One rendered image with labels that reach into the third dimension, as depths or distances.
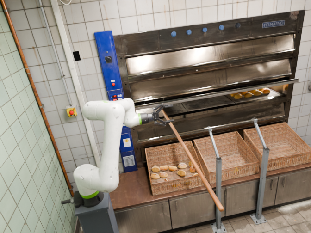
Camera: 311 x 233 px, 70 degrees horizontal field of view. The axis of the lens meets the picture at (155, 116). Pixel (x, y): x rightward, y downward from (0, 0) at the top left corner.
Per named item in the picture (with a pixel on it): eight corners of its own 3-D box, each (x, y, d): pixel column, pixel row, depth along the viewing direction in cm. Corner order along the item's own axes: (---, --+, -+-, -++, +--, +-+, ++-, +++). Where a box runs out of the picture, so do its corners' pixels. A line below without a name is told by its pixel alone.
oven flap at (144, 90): (132, 101, 232) (129, 82, 230) (290, 74, 251) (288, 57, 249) (132, 101, 227) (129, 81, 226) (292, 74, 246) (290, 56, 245)
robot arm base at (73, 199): (61, 213, 137) (58, 206, 135) (65, 196, 151) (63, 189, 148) (103, 204, 140) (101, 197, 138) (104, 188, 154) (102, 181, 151)
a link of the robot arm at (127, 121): (124, 128, 185) (124, 129, 174) (121, 113, 184) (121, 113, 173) (141, 125, 187) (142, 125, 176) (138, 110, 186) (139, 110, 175)
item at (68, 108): (69, 114, 227) (66, 105, 223) (79, 113, 228) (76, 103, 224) (67, 117, 220) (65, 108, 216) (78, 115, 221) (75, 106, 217)
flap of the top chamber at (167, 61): (128, 77, 221) (124, 57, 219) (293, 51, 240) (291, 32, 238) (128, 76, 216) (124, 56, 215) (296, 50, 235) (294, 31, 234)
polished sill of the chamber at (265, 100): (135, 124, 251) (135, 120, 249) (282, 97, 270) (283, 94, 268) (136, 126, 245) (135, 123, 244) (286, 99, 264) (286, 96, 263)
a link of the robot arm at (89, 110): (95, 122, 133) (94, 102, 131) (78, 121, 138) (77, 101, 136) (112, 118, 149) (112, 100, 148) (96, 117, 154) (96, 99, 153)
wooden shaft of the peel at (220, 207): (224, 211, 128) (224, 208, 127) (220, 213, 128) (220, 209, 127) (160, 105, 281) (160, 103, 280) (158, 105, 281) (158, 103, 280)
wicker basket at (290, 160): (241, 148, 281) (242, 129, 269) (282, 140, 286) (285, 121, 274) (264, 172, 237) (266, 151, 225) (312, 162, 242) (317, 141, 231)
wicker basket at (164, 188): (146, 167, 268) (143, 148, 257) (192, 158, 273) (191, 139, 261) (152, 196, 225) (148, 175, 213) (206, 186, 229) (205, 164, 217)
